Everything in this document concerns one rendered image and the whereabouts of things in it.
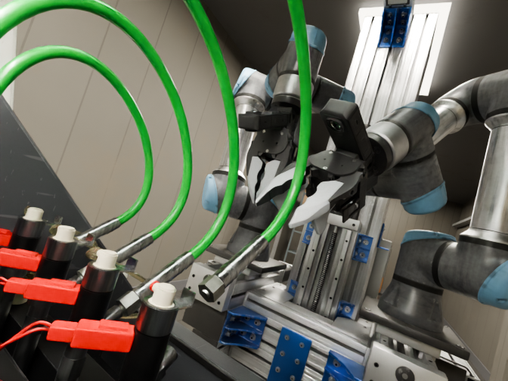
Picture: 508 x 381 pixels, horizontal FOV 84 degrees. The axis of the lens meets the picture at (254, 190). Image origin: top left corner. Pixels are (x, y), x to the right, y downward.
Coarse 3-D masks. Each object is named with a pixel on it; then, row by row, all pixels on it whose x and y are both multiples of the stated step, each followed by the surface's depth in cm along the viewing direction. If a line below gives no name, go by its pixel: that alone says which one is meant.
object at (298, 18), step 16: (288, 0) 27; (304, 16) 28; (304, 32) 29; (304, 48) 30; (304, 64) 31; (304, 80) 32; (304, 96) 33; (304, 112) 34; (304, 128) 35; (304, 144) 36; (304, 160) 36; (288, 192) 37; (288, 208) 36; (272, 224) 34
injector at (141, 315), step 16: (144, 304) 21; (176, 304) 22; (144, 320) 20; (160, 320) 20; (144, 336) 20; (160, 336) 21; (128, 352) 21; (144, 352) 20; (160, 352) 21; (176, 352) 24; (128, 368) 20; (144, 368) 20; (160, 368) 22
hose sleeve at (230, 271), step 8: (256, 240) 31; (264, 240) 32; (248, 248) 30; (256, 248) 31; (264, 248) 32; (240, 256) 29; (248, 256) 30; (256, 256) 31; (224, 264) 29; (232, 264) 28; (240, 264) 29; (248, 264) 29; (216, 272) 27; (224, 272) 27; (232, 272) 28; (240, 272) 29; (224, 280) 27; (232, 280) 27
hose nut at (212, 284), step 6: (210, 276) 27; (216, 276) 26; (204, 282) 26; (210, 282) 26; (216, 282) 26; (222, 282) 26; (204, 288) 26; (210, 288) 25; (216, 288) 26; (222, 288) 26; (204, 294) 26; (210, 294) 25; (216, 294) 26; (210, 300) 26
